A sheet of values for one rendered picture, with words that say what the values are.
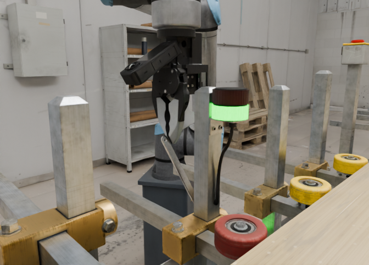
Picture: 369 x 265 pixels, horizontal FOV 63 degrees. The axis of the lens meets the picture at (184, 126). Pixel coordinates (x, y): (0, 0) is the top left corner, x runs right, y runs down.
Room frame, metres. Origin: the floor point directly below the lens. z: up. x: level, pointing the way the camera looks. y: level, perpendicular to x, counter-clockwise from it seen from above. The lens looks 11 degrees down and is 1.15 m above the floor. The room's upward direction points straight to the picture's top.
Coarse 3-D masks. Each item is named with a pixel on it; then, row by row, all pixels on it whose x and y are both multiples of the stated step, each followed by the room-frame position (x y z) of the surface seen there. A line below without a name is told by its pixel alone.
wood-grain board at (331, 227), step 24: (336, 192) 0.56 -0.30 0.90; (360, 192) 0.56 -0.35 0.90; (312, 216) 0.47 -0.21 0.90; (336, 216) 0.47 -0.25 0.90; (360, 216) 0.47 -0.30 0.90; (264, 240) 0.40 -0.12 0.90; (288, 240) 0.40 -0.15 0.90; (312, 240) 0.40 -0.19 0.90; (336, 240) 0.40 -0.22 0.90; (360, 240) 0.40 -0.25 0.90; (240, 264) 0.34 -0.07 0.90; (264, 264) 0.34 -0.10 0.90; (288, 264) 0.34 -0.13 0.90; (312, 264) 0.34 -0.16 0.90; (336, 264) 0.34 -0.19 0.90; (360, 264) 0.34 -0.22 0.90
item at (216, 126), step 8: (216, 88) 0.50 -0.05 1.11; (224, 88) 0.50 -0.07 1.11; (232, 88) 0.50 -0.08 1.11; (240, 88) 0.50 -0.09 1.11; (216, 104) 0.48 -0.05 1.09; (216, 120) 0.51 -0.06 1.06; (224, 120) 0.47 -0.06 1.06; (240, 120) 0.47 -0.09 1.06; (216, 128) 0.51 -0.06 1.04; (232, 128) 0.49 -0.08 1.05; (224, 152) 0.50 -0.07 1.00; (216, 184) 0.51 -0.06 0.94; (216, 192) 0.51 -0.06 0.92; (216, 200) 0.51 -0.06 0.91
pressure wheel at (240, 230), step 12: (228, 216) 0.45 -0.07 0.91; (240, 216) 0.45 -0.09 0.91; (216, 228) 0.42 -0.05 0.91; (228, 228) 0.42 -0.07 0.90; (240, 228) 0.42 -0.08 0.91; (252, 228) 0.42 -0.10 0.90; (264, 228) 0.42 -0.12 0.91; (216, 240) 0.41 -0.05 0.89; (228, 240) 0.39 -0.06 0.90; (240, 240) 0.39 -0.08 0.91; (252, 240) 0.39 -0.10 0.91; (228, 252) 0.39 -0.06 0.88; (240, 252) 0.39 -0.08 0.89
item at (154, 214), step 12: (108, 192) 0.68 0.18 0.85; (120, 192) 0.65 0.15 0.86; (132, 192) 0.65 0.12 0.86; (120, 204) 0.64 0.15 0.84; (132, 204) 0.61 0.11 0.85; (144, 204) 0.59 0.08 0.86; (156, 204) 0.60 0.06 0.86; (144, 216) 0.58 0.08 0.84; (156, 216) 0.55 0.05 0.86; (168, 216) 0.54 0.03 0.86; (180, 216) 0.54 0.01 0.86; (204, 240) 0.46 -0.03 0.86; (204, 252) 0.46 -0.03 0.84; (216, 252) 0.44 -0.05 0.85; (228, 264) 0.42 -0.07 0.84
